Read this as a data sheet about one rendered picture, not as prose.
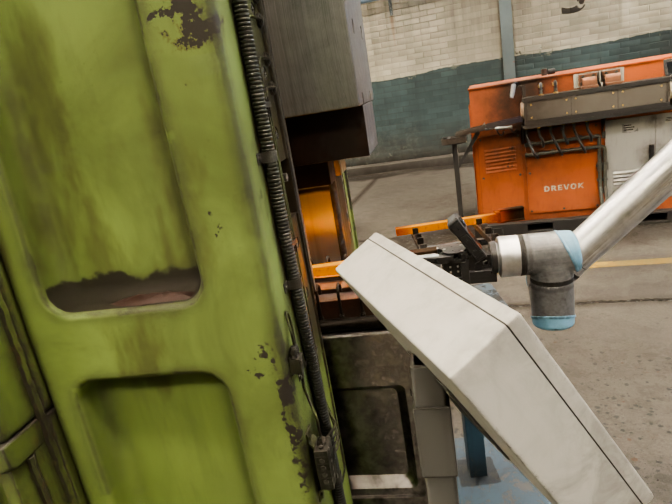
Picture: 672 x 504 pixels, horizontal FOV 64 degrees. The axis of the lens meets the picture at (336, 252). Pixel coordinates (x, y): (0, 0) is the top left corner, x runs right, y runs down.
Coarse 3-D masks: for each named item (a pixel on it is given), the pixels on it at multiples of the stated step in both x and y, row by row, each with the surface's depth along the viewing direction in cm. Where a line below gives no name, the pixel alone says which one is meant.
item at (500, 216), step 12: (468, 216) 179; (480, 216) 176; (492, 216) 176; (504, 216) 177; (516, 216) 177; (396, 228) 179; (408, 228) 177; (420, 228) 177; (432, 228) 177; (444, 228) 177
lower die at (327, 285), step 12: (324, 276) 122; (336, 276) 121; (324, 288) 117; (348, 288) 116; (324, 300) 113; (336, 300) 112; (348, 300) 112; (324, 312) 114; (336, 312) 113; (348, 312) 113; (360, 312) 112
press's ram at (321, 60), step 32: (288, 0) 91; (320, 0) 90; (352, 0) 101; (288, 32) 92; (320, 32) 92; (352, 32) 96; (288, 64) 94; (320, 64) 93; (352, 64) 93; (288, 96) 96; (320, 96) 95; (352, 96) 94
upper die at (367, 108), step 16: (336, 112) 100; (352, 112) 100; (368, 112) 108; (288, 128) 103; (304, 128) 102; (320, 128) 102; (336, 128) 101; (352, 128) 101; (368, 128) 104; (304, 144) 103; (320, 144) 103; (336, 144) 102; (352, 144) 102; (368, 144) 101; (304, 160) 104; (320, 160) 104
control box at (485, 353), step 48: (384, 240) 71; (384, 288) 61; (432, 288) 54; (432, 336) 49; (480, 336) 44; (528, 336) 44; (480, 384) 44; (528, 384) 45; (528, 432) 47; (576, 432) 48; (576, 480) 50; (624, 480) 52
